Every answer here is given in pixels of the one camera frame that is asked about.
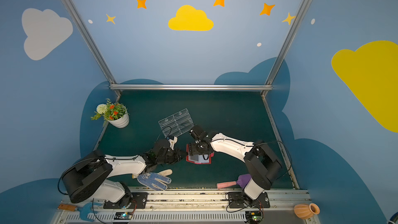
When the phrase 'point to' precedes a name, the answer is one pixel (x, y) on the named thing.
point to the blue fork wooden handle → (86, 210)
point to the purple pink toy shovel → (242, 181)
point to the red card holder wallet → (199, 159)
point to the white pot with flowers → (115, 114)
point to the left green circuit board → (123, 215)
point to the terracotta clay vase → (304, 211)
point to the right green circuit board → (253, 216)
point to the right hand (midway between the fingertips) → (196, 149)
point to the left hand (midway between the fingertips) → (191, 155)
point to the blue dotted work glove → (148, 179)
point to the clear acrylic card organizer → (175, 124)
